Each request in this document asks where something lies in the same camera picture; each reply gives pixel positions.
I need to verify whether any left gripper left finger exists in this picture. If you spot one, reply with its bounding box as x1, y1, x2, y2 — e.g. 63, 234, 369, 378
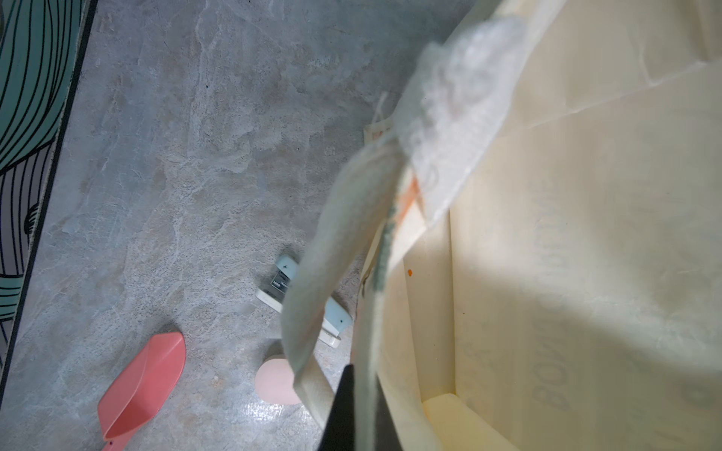
318, 365, 355, 451

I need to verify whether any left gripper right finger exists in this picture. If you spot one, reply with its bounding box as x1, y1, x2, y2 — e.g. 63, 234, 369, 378
374, 388, 402, 451

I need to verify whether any cream canvas grocery bag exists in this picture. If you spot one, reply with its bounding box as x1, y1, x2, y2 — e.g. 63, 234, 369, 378
281, 1, 721, 450

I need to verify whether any pink round sponge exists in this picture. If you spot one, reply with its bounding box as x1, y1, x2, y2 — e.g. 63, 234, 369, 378
254, 354, 301, 406

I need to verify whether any white grey stapler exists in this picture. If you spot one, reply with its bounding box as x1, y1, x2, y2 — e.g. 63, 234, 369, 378
256, 255, 353, 349

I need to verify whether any pink plastic scoop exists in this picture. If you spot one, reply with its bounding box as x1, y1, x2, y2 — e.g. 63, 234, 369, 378
97, 332, 186, 451

